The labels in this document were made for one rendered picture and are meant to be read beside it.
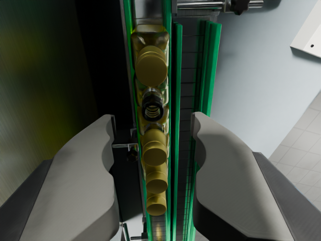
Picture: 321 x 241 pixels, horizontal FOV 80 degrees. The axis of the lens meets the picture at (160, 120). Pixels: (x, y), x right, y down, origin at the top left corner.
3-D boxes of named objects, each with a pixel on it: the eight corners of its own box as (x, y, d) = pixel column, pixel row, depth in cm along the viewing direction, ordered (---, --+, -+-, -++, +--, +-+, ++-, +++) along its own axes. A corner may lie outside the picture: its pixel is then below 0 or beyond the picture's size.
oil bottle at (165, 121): (140, 73, 49) (135, 115, 30) (163, 72, 49) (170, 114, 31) (142, 94, 52) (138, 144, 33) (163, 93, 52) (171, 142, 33)
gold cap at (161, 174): (144, 158, 32) (144, 179, 28) (166, 157, 32) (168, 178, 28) (146, 173, 34) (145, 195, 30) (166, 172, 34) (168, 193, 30)
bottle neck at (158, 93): (141, 88, 28) (140, 103, 24) (161, 87, 28) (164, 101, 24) (143, 106, 30) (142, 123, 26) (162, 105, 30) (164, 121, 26)
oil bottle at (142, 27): (137, 21, 43) (127, 34, 24) (162, 21, 43) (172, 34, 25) (138, 48, 46) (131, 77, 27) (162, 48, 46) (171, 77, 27)
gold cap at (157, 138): (142, 128, 29) (141, 147, 25) (165, 128, 29) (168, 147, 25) (143, 147, 31) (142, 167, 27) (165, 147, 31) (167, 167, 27)
